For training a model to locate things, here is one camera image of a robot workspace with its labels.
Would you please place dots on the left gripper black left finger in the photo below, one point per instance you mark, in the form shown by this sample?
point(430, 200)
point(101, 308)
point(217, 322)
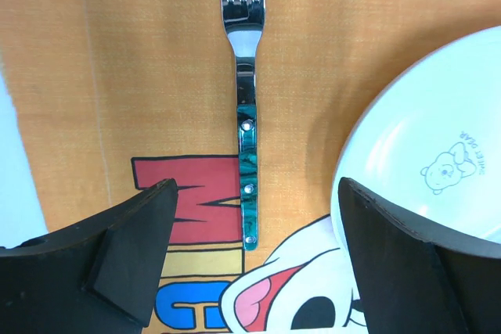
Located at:
point(99, 275)

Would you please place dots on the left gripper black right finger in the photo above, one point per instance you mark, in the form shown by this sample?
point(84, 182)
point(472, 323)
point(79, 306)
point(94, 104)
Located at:
point(415, 275)

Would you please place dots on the cream round plate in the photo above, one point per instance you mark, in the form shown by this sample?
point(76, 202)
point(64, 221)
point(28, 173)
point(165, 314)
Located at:
point(430, 141)

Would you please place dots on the orange Mickey Mouse placemat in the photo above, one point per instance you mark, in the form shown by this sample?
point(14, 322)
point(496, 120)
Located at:
point(100, 99)

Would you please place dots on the silver fork teal handle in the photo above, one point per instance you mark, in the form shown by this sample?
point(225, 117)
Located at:
point(243, 22)

